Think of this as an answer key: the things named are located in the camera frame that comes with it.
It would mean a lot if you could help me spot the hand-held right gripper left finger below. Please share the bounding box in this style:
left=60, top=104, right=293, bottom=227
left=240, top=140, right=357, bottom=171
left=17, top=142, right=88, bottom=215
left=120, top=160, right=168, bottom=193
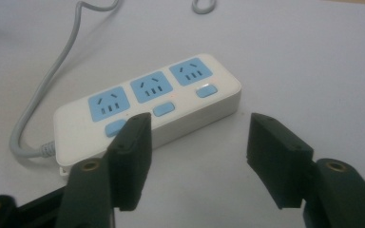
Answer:
left=55, top=111, right=153, bottom=228

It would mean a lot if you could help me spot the grey power strip cable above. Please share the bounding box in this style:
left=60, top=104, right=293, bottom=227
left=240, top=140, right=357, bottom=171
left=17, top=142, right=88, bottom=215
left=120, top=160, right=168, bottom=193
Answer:
left=9, top=0, right=217, bottom=160

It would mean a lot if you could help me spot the white and blue power strip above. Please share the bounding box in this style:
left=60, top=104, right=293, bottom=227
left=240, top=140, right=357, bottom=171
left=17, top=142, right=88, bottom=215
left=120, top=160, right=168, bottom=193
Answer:
left=52, top=52, right=242, bottom=177

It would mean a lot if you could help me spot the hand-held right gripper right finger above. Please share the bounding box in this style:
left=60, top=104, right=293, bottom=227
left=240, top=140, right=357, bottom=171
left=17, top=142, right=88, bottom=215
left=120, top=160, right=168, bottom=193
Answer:
left=246, top=112, right=365, bottom=228

